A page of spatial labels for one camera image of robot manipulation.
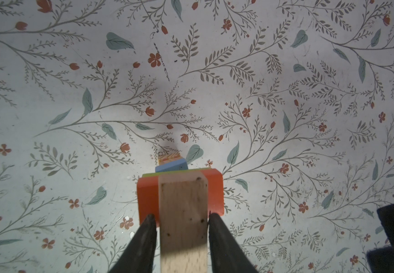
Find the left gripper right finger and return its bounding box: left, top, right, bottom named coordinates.
left=208, top=213, right=258, bottom=273

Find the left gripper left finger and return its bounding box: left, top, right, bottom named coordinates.
left=109, top=214, right=157, bottom=273

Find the red-orange wood block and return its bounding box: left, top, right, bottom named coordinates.
left=137, top=168, right=224, bottom=226

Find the natural plain wood block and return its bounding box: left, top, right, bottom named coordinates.
left=159, top=171, right=208, bottom=273

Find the lime green wood block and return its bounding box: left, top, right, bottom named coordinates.
left=142, top=168, right=210, bottom=177

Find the light blue wood block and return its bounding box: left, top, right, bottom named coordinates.
left=155, top=158, right=188, bottom=173

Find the small letter wood cube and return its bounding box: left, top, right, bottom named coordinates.
left=158, top=152, right=183, bottom=166

